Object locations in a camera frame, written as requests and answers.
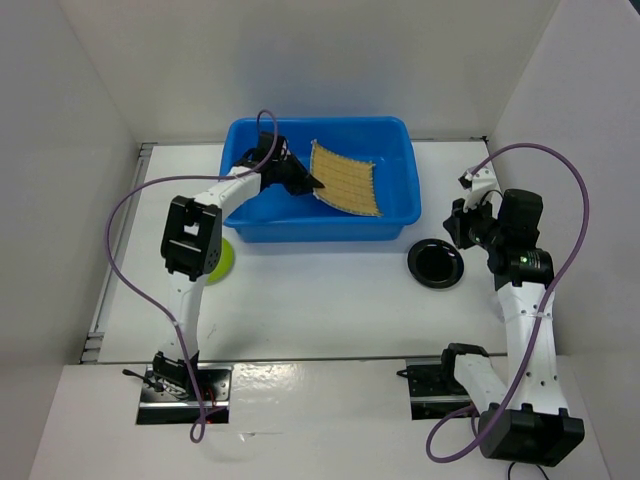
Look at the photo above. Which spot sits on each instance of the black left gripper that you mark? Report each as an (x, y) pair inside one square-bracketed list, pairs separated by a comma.
[(303, 182)]

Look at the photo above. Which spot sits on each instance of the blue plastic bin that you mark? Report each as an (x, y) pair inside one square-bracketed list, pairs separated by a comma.
[(276, 216)]

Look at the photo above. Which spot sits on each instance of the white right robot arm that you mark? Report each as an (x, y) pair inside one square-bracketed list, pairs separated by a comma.
[(527, 419)]

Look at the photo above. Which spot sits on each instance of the woven bamboo mat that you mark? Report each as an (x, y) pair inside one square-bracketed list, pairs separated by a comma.
[(349, 183)]

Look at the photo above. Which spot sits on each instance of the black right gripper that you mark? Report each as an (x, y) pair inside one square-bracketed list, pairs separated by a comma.
[(456, 224)]

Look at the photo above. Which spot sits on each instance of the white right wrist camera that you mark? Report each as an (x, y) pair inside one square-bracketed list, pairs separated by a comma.
[(477, 186)]

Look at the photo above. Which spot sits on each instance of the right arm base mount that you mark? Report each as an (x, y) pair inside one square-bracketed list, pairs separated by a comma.
[(431, 396)]

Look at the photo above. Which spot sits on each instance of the green round plate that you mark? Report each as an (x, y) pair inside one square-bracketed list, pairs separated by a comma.
[(225, 264)]

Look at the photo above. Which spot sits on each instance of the black round plate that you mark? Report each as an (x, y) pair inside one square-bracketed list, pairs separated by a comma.
[(435, 264)]

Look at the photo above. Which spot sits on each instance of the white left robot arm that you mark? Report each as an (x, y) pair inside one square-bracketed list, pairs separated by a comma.
[(192, 246)]

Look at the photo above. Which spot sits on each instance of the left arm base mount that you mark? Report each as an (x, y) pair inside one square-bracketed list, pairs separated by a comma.
[(163, 404)]

